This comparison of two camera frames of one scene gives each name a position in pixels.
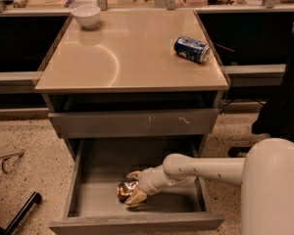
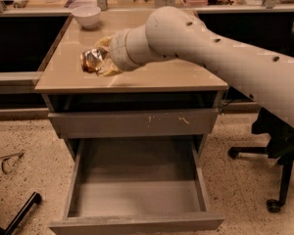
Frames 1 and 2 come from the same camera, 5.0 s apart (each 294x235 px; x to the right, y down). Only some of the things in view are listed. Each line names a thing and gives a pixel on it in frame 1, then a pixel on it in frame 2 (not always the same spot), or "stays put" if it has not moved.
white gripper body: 147,180 to 118,52
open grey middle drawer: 100,165 stays put
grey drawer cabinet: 122,101 stays put
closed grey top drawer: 133,123 stays put
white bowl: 86,15 stays put
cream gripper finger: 134,175 to 104,42
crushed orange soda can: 123,190 to 91,58
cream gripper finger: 136,198 to 109,68
